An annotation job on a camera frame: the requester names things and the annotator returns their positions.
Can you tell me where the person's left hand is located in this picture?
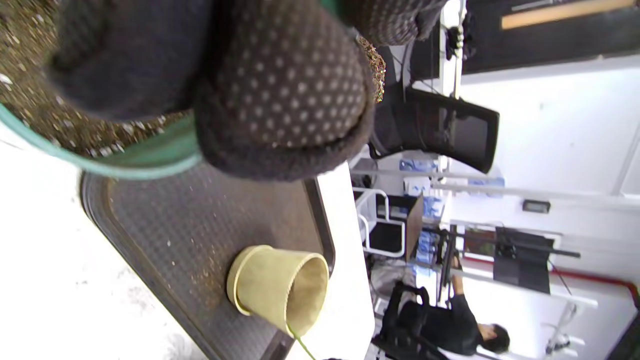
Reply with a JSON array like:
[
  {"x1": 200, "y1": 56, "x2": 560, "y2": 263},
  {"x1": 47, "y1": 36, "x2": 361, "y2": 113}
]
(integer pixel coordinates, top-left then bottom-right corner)
[{"x1": 45, "y1": 0, "x2": 448, "y2": 182}]

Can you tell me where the brown potting mix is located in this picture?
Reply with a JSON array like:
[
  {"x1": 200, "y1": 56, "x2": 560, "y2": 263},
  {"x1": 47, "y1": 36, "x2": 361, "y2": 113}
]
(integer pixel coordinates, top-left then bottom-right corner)
[
  {"x1": 0, "y1": 0, "x2": 188, "y2": 158},
  {"x1": 357, "y1": 37, "x2": 387, "y2": 103}
]

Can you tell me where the yellow ribbed flower pot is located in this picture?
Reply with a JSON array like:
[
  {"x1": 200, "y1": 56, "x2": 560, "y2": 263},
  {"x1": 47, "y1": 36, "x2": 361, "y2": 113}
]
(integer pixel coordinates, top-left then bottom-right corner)
[{"x1": 226, "y1": 245, "x2": 331, "y2": 338}]

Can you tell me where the red artificial rose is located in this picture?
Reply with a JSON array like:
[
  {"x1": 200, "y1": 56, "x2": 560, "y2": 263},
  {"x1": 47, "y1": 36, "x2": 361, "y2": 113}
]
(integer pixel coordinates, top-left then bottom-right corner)
[{"x1": 286, "y1": 322, "x2": 317, "y2": 360}]

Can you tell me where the white rolling cart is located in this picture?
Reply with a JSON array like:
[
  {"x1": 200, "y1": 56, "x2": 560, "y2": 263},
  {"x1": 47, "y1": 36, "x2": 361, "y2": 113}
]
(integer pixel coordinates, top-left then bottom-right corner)
[{"x1": 354, "y1": 187, "x2": 410, "y2": 259}]

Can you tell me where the dark brown plastic tray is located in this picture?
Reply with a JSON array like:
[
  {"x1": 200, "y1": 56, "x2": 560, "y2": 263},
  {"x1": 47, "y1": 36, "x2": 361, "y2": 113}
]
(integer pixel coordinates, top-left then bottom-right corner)
[{"x1": 80, "y1": 160, "x2": 336, "y2": 360}]

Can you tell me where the black office chair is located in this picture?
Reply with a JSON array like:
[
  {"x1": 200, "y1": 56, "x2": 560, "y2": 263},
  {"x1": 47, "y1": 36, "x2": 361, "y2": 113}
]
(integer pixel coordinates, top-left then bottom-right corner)
[{"x1": 369, "y1": 45, "x2": 501, "y2": 175}]

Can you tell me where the black monitor on stand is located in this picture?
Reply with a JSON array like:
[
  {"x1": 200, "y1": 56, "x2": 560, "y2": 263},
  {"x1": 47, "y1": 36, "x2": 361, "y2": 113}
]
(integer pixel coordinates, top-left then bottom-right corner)
[{"x1": 492, "y1": 226, "x2": 582, "y2": 295}]

